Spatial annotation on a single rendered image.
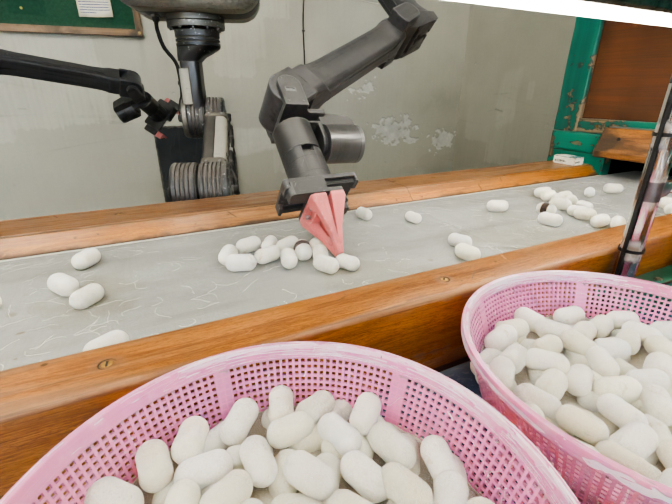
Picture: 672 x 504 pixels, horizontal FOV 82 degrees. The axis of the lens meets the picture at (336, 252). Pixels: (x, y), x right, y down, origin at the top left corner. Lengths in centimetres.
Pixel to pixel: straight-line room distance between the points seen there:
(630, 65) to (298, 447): 112
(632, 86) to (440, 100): 201
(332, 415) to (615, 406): 20
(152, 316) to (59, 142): 226
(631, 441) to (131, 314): 41
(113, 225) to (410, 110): 253
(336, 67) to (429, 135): 241
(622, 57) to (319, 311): 104
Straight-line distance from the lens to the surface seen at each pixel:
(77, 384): 32
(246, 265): 47
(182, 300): 44
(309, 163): 52
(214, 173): 89
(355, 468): 26
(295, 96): 58
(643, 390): 38
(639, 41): 122
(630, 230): 55
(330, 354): 30
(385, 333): 36
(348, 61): 72
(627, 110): 121
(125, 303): 46
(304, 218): 52
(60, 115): 262
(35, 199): 273
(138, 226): 64
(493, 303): 41
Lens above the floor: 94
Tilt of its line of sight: 23 degrees down
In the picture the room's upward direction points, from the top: straight up
